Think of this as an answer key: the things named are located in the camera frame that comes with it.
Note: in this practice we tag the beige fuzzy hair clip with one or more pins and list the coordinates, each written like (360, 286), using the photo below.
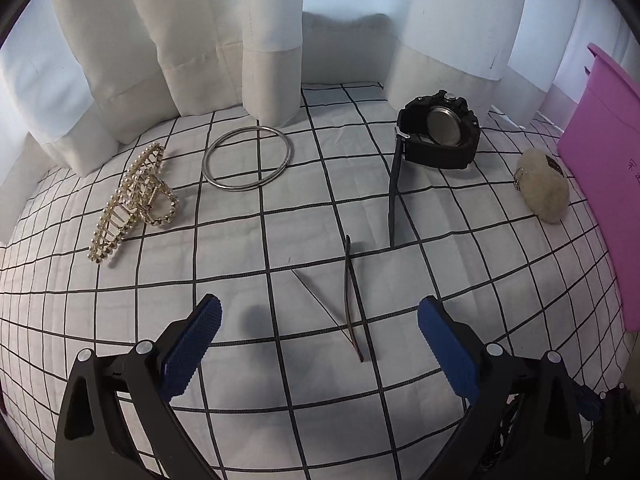
(542, 185)

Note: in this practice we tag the silver bangle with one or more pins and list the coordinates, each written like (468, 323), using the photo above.
(216, 180)

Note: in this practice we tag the gold pearl hair claw clip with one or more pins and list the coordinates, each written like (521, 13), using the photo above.
(131, 200)

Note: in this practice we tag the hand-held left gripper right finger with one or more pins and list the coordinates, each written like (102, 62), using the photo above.
(447, 345)

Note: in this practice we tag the white black-checked bed sheet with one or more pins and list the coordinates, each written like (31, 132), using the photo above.
(210, 240)

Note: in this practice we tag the white curtain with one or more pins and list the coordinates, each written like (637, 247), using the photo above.
(450, 20)
(175, 35)

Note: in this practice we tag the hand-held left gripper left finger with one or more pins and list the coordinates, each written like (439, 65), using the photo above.
(192, 342)

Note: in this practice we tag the pink plastic box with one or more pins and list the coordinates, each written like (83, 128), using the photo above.
(602, 170)

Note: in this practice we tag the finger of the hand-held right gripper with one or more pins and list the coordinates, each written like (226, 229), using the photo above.
(591, 402)

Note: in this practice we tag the black wrist watch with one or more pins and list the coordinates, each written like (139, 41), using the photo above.
(440, 132)

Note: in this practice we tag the dark thin hair pin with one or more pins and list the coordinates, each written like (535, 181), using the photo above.
(346, 292)

